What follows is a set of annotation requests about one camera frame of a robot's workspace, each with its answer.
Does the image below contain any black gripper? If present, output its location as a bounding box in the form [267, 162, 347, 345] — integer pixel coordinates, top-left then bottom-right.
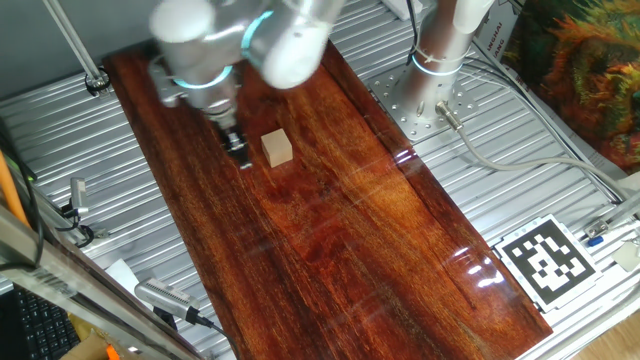
[214, 117, 254, 171]

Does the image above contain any small tan wooden block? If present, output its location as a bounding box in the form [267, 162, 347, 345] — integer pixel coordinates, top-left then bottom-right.
[260, 127, 295, 169]

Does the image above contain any glossy wood-grain mat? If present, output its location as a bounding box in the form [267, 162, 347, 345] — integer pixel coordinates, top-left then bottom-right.
[102, 9, 554, 360]

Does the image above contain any grey metal rod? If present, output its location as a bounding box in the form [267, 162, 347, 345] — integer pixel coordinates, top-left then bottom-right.
[42, 0, 112, 97]

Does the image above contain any white power strip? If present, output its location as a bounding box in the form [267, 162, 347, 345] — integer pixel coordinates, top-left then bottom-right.
[382, 0, 427, 22]

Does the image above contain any orange pole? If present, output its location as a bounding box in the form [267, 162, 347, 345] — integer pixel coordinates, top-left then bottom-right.
[0, 149, 31, 229]

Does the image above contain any brown cardboard box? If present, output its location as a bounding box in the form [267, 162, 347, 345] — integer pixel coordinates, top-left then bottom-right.
[59, 327, 124, 360]

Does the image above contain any black computer keyboard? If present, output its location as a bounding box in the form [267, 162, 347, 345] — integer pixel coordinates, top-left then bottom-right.
[0, 287, 82, 360]

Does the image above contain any white printed board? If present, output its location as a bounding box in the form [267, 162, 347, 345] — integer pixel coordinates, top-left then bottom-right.
[469, 0, 534, 89]

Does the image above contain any black white marker board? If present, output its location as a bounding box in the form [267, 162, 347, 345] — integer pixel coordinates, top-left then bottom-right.
[492, 213, 604, 314]

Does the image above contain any colourful patterned cloth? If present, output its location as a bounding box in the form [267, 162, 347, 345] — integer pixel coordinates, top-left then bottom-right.
[499, 0, 640, 176]

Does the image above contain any short aluminium profile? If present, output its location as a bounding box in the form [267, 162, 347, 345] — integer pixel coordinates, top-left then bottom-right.
[597, 187, 640, 229]

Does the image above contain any small white card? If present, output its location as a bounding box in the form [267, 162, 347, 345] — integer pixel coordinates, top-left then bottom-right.
[610, 239, 640, 274]

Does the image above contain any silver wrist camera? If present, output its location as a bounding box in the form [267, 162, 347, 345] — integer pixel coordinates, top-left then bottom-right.
[146, 55, 184, 109]

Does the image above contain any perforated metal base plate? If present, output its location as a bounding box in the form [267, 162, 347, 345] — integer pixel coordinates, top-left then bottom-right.
[367, 64, 479, 142]

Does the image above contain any silver labelled depth camera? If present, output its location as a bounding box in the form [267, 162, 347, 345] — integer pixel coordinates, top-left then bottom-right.
[68, 176, 90, 217]

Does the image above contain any black camera cable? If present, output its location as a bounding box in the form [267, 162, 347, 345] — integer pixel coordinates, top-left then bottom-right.
[185, 305, 242, 360]

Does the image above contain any camera mount with black knob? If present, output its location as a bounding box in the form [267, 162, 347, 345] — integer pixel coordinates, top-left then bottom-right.
[53, 199, 110, 250]

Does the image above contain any black camera stand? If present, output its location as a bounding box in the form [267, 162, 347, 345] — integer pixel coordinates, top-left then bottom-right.
[152, 304, 180, 332]

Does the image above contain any thin black cable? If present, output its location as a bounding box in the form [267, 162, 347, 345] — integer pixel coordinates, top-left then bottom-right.
[404, 0, 422, 66]

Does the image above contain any grey cable with metal connector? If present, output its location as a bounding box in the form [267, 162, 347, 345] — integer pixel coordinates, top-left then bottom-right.
[433, 98, 634, 201]

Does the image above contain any aluminium frame bar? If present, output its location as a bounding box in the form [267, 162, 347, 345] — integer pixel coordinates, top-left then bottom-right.
[0, 204, 206, 360]

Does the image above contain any small silver corner bracket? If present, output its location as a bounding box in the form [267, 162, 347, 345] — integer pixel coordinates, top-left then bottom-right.
[583, 218, 610, 240]

